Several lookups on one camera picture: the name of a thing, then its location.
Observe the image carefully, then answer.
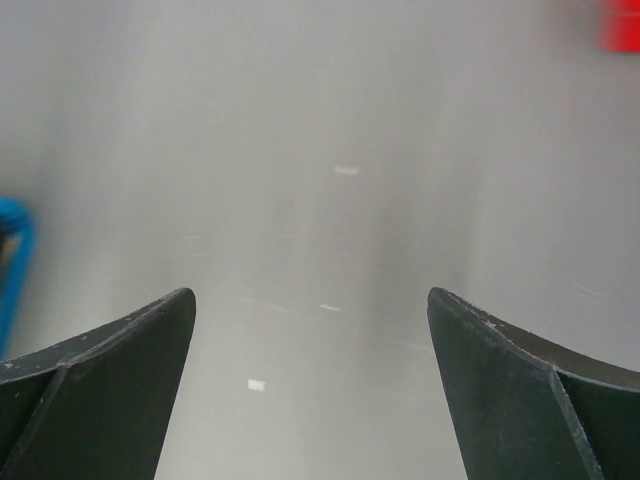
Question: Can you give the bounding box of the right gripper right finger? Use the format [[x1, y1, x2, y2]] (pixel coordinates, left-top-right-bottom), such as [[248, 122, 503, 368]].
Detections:
[[427, 288, 639, 479]]

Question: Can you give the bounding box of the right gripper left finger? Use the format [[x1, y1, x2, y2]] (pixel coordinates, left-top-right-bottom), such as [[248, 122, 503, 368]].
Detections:
[[1, 288, 196, 480]]

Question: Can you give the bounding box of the red plastic bin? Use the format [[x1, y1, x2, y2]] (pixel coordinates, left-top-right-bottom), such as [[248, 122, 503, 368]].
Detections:
[[601, 0, 640, 54]]

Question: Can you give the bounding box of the blue folded t shirt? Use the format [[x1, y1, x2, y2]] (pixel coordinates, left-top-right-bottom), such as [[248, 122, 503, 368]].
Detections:
[[1, 197, 36, 354]]

